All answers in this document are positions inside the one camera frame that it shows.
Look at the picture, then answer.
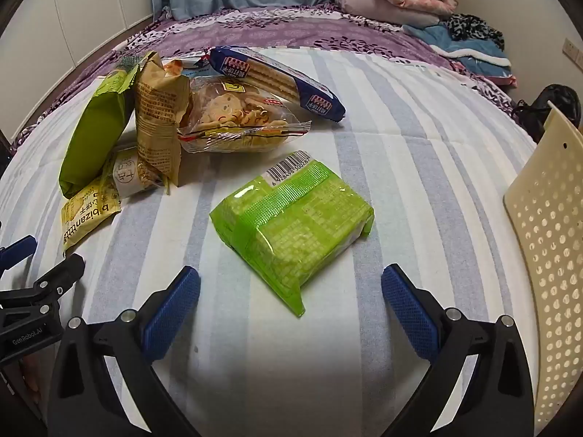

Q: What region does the blue fleece blanket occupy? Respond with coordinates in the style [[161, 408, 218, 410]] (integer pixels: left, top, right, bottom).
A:
[[403, 23, 513, 80]]

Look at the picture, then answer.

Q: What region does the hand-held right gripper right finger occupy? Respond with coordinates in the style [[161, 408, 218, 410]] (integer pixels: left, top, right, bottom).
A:
[[381, 264, 535, 437]]

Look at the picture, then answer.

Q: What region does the blue striped white sheet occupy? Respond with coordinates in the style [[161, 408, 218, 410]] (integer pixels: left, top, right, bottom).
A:
[[0, 46, 538, 437]]

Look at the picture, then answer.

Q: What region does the clear noodle snack bag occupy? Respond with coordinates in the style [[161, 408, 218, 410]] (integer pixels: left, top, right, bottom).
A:
[[177, 75, 313, 154]]

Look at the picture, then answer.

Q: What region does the white wardrobe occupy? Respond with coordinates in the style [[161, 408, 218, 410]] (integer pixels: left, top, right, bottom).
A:
[[0, 0, 156, 146]]

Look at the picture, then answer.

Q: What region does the person's left hand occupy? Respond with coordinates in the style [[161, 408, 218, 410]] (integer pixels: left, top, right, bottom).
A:
[[19, 356, 45, 405]]

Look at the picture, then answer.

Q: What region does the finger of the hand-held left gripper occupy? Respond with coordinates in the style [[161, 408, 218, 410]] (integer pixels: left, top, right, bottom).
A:
[[0, 235, 38, 278], [0, 253, 86, 318]]

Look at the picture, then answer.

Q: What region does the purple floral bedsheet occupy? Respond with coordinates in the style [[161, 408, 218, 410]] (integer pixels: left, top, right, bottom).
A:
[[9, 4, 524, 146]]

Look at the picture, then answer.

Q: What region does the black handbag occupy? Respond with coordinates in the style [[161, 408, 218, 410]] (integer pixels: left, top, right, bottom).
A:
[[510, 84, 583, 144]]

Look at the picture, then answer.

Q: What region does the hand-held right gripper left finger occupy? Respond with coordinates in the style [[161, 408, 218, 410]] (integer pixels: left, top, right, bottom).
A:
[[48, 265, 202, 437]]

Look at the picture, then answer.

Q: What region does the dark blue cracker packet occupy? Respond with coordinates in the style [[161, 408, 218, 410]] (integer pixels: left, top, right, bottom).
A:
[[210, 46, 345, 123]]

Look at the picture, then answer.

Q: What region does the tall green seaweed snack bag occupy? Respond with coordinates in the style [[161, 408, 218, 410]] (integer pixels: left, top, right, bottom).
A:
[[59, 55, 149, 200]]

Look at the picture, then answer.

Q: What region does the beige round-label snack packet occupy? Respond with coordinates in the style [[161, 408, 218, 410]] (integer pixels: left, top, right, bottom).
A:
[[102, 146, 167, 198]]

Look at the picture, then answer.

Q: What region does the golden brown snack packet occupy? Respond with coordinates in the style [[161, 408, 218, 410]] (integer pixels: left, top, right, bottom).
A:
[[134, 51, 191, 194]]

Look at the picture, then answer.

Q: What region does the square bright green snack packet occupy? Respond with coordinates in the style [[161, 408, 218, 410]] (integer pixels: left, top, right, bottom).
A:
[[210, 150, 375, 317]]

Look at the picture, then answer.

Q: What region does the leopard print cloth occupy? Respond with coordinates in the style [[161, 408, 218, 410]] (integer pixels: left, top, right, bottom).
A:
[[444, 13, 506, 51]]

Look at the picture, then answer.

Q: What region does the small yellow snack packet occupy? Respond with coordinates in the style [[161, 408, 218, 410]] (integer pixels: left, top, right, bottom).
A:
[[61, 182, 123, 252]]

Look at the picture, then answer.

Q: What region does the pink floral quilt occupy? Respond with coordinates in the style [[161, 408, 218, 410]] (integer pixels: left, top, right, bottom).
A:
[[401, 0, 463, 16]]

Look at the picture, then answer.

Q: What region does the cream perforated plastic basket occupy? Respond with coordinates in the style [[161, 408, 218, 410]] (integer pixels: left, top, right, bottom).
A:
[[503, 102, 583, 435]]

